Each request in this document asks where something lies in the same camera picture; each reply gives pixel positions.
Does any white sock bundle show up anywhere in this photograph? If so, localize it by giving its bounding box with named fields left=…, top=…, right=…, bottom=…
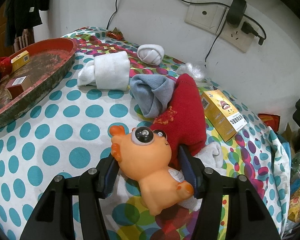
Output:
left=115, top=141, right=224, bottom=212

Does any yellow medicine box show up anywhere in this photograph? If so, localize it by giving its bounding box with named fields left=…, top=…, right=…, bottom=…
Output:
left=201, top=89, right=247, bottom=142

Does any orange rubber toy animal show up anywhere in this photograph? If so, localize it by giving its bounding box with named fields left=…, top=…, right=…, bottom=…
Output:
left=109, top=126, right=194, bottom=216

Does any red sock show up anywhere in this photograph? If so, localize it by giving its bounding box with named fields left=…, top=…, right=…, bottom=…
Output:
left=150, top=74, right=207, bottom=170

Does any grey sock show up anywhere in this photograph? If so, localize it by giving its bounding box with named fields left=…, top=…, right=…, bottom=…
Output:
left=129, top=74, right=175, bottom=119

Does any white sock pair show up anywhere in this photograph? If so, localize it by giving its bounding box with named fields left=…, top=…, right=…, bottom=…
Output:
left=77, top=51, right=130, bottom=91

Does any white knotted sock ball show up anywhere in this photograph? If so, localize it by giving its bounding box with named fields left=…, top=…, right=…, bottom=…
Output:
left=137, top=44, right=165, bottom=66

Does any red box in tray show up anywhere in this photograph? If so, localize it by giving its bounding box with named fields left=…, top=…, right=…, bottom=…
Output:
left=5, top=75, right=32, bottom=100

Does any red round tray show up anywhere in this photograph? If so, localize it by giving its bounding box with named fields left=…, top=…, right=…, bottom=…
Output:
left=0, top=38, right=78, bottom=128

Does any crumpled clear plastic wrap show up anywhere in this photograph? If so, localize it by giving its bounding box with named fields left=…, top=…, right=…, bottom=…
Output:
left=176, top=62, right=206, bottom=82

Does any red cloth in tray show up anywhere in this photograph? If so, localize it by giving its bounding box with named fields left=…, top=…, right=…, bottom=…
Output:
left=0, top=57, right=12, bottom=80

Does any yellow box in tray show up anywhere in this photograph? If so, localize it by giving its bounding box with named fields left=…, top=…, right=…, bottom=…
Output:
left=11, top=50, right=30, bottom=73

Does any black plug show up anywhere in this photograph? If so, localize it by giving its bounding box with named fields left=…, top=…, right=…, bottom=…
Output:
left=241, top=21, right=265, bottom=46

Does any red candy wrapper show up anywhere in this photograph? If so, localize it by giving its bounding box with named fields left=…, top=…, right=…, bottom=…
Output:
left=107, top=27, right=123, bottom=41

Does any black power adapter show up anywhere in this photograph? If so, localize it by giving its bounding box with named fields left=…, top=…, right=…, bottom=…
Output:
left=225, top=0, right=247, bottom=28

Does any red packet by wall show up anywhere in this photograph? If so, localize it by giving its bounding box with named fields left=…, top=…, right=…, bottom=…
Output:
left=258, top=113, right=280, bottom=132

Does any white wall socket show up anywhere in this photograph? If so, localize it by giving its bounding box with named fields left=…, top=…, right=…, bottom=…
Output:
left=220, top=17, right=259, bottom=53

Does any black cable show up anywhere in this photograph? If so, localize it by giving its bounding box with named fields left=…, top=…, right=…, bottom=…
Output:
left=106, top=0, right=267, bottom=68

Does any white blank wall plate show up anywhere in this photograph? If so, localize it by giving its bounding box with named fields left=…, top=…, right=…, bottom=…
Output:
left=184, top=4, right=228, bottom=34

